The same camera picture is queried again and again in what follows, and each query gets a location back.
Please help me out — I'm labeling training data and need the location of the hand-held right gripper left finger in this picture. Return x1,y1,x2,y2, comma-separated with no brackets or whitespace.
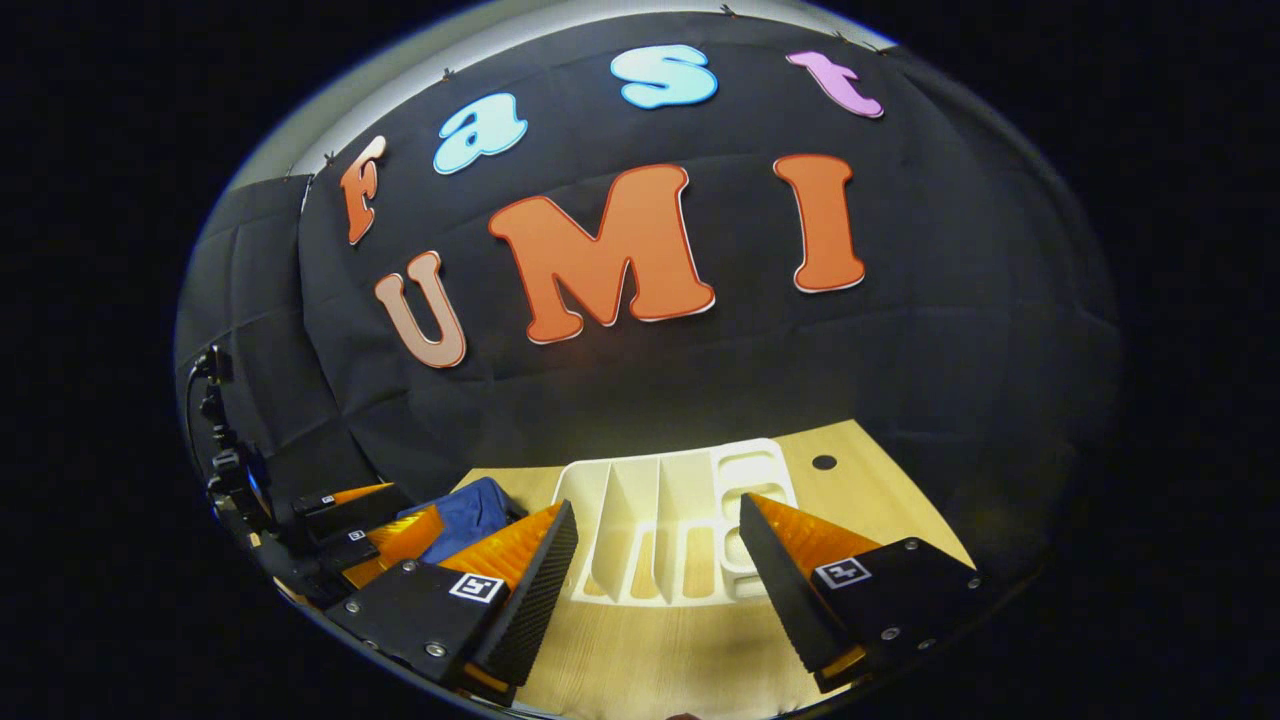
325,500,579,706

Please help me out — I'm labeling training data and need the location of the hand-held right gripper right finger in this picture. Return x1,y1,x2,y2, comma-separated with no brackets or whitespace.
738,492,986,693

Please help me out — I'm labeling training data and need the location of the blue schoolbag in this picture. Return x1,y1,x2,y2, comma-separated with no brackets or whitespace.
415,477,528,566

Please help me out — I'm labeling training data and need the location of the white bookshelf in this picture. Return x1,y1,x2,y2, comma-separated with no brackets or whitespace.
552,438,801,608

